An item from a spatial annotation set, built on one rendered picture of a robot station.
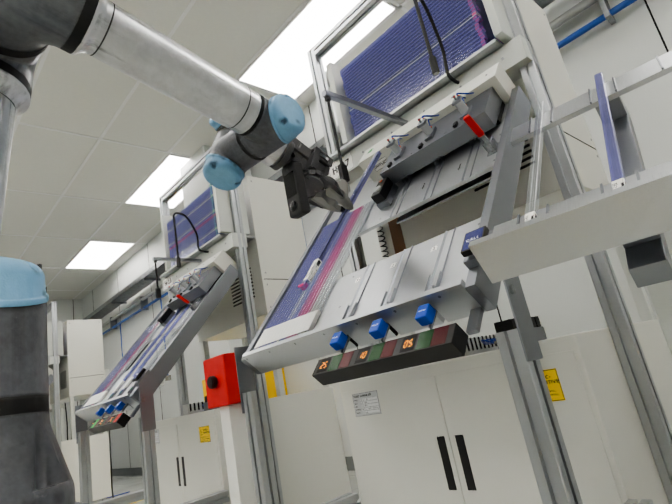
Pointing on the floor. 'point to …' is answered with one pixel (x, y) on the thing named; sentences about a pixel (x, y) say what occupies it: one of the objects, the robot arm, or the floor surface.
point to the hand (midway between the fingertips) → (345, 210)
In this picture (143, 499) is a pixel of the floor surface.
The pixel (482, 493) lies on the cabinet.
